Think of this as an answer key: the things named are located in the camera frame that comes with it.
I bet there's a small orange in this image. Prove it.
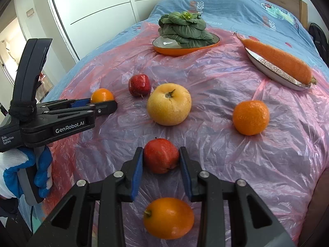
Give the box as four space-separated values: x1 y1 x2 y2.
90 88 114 103

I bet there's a red apple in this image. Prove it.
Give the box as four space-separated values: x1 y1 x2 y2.
143 138 179 174
128 74 151 98

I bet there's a smooth orange front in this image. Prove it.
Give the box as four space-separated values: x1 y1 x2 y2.
143 197 195 240

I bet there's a yellow apple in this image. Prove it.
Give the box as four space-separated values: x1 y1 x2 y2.
147 83 192 126

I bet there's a mandarin orange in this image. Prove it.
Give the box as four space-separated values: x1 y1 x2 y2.
233 100 270 135

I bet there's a left hand blue glove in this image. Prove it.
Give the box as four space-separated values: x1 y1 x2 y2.
1 146 52 200

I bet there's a white wardrobe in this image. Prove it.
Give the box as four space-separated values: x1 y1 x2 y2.
49 0 160 60

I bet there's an orange dish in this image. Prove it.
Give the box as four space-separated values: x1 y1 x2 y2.
152 34 220 57

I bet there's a pink plastic sheet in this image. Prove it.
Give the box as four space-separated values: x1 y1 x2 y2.
43 21 329 247

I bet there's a green bok choy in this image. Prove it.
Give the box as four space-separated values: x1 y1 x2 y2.
158 11 219 49

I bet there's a white patterned plate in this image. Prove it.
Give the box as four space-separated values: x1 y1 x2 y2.
245 48 311 91

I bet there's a large carrot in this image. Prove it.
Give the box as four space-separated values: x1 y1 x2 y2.
234 32 317 85

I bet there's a black backpack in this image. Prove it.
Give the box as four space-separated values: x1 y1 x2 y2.
308 23 328 66

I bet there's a blue patterned bed cover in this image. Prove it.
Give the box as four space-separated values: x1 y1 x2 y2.
15 0 329 247

